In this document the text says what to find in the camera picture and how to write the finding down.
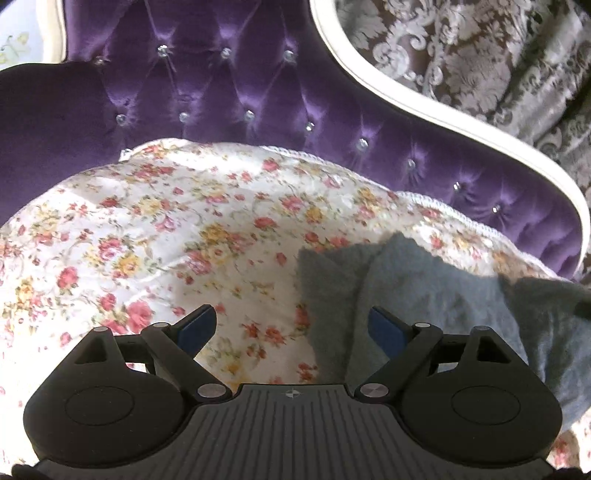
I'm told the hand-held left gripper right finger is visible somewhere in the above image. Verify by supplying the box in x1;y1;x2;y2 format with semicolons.
353;305;529;400

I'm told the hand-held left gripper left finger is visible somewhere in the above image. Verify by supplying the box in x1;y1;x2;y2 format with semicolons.
62;304;234;402

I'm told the grey argyle knit sweater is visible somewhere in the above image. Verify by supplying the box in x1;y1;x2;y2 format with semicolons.
295;232;591;437

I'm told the floral quilted blanket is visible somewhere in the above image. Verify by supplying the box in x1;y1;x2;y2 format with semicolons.
0;141;591;468

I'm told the purple tufted velvet headboard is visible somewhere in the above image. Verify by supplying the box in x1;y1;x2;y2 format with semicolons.
0;0;591;283

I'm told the grey damask curtain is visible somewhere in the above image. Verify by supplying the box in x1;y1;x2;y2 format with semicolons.
333;0;591;197

